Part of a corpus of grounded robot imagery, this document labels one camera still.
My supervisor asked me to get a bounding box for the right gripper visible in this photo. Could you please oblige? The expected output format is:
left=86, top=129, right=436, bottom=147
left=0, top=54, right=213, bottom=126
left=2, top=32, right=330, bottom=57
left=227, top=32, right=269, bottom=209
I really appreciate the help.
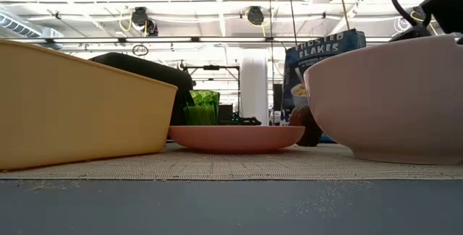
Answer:
left=390, top=0, right=463, bottom=45

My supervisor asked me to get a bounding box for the blue cereal box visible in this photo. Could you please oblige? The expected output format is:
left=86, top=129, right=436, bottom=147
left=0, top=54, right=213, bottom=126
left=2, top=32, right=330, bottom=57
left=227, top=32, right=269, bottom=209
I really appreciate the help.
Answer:
left=281, top=28, right=367, bottom=144

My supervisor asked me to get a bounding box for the dark red plum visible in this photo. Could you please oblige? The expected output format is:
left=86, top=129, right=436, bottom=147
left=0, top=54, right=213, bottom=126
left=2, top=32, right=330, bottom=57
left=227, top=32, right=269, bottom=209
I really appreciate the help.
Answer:
left=288, top=105, right=323, bottom=148

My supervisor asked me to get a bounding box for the orange plastic tray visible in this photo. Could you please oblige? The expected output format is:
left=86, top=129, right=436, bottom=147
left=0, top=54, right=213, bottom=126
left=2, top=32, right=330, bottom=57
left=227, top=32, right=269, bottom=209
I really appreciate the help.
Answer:
left=0, top=39, right=179, bottom=171

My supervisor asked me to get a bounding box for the pale pink bowl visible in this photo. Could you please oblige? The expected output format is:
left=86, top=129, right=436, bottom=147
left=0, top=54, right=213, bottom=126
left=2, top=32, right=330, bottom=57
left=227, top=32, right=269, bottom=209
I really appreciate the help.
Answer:
left=303, top=34, right=463, bottom=166

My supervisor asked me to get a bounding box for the white round column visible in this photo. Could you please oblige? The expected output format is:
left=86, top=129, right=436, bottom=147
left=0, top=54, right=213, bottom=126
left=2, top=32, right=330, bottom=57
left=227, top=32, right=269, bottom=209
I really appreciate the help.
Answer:
left=240, top=56, right=269, bottom=126

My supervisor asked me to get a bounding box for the pink plate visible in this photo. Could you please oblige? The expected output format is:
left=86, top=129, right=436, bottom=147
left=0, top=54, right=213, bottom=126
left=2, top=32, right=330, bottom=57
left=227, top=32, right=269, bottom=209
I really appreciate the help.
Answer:
left=168, top=124, right=306, bottom=155

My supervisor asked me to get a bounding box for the green plastic cup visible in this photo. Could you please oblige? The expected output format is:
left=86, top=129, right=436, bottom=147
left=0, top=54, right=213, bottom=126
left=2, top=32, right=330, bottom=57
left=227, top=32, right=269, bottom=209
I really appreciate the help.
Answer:
left=182, top=89, right=221, bottom=127

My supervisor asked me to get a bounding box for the grey woven placemat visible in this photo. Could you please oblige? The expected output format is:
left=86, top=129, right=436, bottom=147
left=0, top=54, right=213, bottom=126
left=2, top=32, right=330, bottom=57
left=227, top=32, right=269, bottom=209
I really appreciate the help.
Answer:
left=0, top=142, right=463, bottom=181

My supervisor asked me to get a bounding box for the black and silver toaster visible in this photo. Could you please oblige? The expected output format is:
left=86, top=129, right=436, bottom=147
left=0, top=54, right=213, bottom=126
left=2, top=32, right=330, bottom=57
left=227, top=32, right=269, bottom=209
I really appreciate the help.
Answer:
left=88, top=51, right=195, bottom=127

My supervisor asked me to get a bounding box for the yellow hanging cable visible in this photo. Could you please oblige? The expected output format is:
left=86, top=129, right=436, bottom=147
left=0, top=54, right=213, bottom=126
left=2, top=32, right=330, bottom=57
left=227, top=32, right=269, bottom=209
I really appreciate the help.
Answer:
left=336, top=0, right=352, bottom=32

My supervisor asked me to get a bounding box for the black hanging cable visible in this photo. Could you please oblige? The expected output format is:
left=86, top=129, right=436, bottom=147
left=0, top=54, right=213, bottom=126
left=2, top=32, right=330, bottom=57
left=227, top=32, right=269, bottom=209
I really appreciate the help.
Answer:
left=286, top=0, right=299, bottom=46

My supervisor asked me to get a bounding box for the black ceiling cable reel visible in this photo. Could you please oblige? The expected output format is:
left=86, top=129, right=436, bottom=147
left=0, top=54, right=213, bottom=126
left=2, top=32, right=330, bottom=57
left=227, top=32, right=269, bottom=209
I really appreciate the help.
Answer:
left=246, top=6, right=266, bottom=27
left=129, top=6, right=160, bottom=37

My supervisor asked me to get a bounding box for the black metal frame stand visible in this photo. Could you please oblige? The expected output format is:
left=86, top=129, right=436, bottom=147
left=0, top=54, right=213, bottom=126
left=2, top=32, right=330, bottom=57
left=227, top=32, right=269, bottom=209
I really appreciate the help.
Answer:
left=182, top=64, right=242, bottom=126

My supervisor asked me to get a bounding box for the grey ceiling air duct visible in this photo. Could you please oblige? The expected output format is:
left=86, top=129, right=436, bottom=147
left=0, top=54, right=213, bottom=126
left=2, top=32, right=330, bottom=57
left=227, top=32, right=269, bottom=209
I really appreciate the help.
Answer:
left=0, top=7, right=64, bottom=50

